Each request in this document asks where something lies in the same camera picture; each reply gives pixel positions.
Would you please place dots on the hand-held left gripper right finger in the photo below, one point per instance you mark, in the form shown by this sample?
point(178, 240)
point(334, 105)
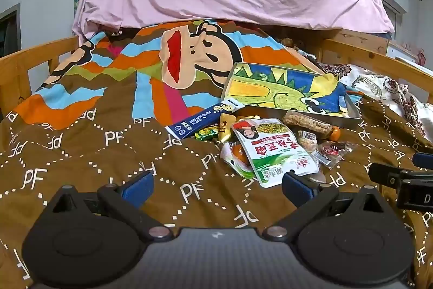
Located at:
point(297, 187)

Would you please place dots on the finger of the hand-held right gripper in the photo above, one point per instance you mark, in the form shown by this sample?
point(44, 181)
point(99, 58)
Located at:
point(423, 160)
point(385, 174)

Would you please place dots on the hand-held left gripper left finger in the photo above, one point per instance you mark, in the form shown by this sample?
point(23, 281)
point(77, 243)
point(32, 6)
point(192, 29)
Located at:
point(139, 186)

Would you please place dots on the green white snack bag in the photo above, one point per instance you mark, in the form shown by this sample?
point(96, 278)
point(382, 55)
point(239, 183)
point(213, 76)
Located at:
point(274, 153)

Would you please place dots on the clear oat bar packet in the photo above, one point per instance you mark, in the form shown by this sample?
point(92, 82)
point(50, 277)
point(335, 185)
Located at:
point(307, 123)

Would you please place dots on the white green edged packet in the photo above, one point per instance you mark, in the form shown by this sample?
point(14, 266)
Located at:
point(233, 157)

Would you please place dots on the blue white stick packet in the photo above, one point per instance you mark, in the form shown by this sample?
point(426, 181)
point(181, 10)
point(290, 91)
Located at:
point(203, 121)

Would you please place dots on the gold foil snack packet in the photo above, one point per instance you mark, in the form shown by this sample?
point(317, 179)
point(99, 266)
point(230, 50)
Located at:
point(226, 128)

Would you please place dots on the dinosaur print metal tray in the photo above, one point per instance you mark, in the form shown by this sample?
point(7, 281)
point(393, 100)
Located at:
point(270, 89)

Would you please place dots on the clear packet of red snack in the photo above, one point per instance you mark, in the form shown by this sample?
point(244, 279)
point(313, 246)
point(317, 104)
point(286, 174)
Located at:
point(335, 152)

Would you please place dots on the cartoon monkey printed blanket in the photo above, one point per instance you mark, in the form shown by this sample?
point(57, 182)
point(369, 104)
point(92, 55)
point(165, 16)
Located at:
point(101, 140)

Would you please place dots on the small orange fruit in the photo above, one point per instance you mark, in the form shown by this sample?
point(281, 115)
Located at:
point(336, 134)

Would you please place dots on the green yellow candy packet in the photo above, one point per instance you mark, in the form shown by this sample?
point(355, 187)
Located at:
point(207, 134)

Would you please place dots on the white cabinet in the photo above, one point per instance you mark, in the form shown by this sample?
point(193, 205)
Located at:
point(404, 52)

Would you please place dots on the dark framed window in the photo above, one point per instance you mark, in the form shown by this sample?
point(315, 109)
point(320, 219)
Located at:
point(10, 31)

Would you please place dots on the window with white frame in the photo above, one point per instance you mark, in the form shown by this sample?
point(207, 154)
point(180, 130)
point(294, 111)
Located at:
point(394, 11)

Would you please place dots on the wooden bed frame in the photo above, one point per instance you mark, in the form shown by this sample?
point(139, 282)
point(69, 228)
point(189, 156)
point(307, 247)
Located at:
point(20, 72)

